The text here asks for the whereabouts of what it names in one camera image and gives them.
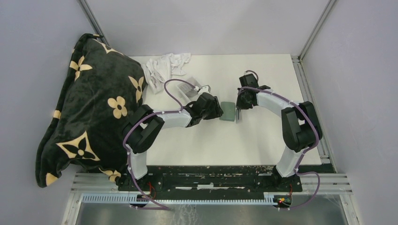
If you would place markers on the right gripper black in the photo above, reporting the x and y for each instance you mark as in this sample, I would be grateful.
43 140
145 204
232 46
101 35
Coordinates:
240 105

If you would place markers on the stack of credit cards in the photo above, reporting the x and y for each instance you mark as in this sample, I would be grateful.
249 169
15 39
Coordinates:
188 90

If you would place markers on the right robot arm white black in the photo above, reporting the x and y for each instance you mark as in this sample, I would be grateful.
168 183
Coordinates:
300 124

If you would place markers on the black floral blanket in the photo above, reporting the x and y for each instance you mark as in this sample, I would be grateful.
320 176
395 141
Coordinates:
102 90

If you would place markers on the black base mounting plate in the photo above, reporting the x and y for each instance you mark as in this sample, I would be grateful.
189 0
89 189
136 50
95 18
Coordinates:
244 182

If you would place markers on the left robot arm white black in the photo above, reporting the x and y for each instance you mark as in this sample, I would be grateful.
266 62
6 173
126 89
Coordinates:
143 128

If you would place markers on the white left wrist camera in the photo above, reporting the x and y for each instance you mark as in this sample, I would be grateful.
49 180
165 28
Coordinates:
203 89

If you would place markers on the green leather card holder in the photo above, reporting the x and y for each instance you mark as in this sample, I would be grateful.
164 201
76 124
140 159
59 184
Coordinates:
229 111

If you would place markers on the clear plastic card box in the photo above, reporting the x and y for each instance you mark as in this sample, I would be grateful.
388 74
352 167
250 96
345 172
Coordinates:
195 82

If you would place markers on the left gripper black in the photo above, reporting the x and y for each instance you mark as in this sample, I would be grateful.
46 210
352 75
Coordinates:
217 111

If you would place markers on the white crumpled cloth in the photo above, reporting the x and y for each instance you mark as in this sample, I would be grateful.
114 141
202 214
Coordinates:
158 71

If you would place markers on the aluminium rail frame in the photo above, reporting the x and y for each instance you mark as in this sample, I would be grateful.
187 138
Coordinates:
330 190

